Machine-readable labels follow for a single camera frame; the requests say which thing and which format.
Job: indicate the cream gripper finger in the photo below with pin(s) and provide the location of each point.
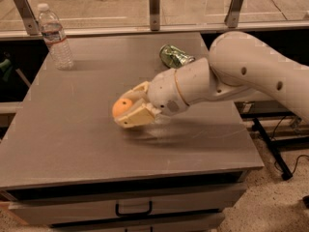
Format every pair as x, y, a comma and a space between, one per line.
137, 93
140, 114

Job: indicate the white rounded gripper body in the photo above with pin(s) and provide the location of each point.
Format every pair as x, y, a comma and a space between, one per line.
166, 93

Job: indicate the orange fruit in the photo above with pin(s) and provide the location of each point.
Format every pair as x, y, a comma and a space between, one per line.
121, 106

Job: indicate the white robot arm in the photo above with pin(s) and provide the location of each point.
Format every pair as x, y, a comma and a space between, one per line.
237, 63

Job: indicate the clear plastic water bottle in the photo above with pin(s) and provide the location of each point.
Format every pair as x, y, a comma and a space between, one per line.
55, 37

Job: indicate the crushed green soda can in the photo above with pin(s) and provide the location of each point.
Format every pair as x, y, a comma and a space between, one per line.
174, 58

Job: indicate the grey upper drawer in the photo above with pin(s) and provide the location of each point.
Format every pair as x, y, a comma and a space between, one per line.
94, 207

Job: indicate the grey drawer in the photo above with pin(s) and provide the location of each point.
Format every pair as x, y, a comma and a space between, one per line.
94, 207
202, 222

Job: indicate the grey lower drawer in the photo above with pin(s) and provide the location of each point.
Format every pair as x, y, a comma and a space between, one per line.
202, 222

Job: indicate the black metal stand leg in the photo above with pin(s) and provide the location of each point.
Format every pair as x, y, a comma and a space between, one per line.
286, 172

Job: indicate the black drawer handle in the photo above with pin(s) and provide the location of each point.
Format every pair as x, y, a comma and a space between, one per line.
133, 208

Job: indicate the right metal rail bracket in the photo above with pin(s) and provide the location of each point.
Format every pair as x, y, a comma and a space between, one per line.
232, 17

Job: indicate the metal rail bracket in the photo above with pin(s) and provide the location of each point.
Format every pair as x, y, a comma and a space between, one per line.
232, 17
154, 11
27, 16

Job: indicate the middle metal rail bracket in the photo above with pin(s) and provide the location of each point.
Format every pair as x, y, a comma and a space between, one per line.
154, 11

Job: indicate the left metal rail bracket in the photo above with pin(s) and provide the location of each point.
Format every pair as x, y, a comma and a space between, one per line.
27, 16

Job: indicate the grey horizontal window rail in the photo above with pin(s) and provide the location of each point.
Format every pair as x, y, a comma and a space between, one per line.
204, 28

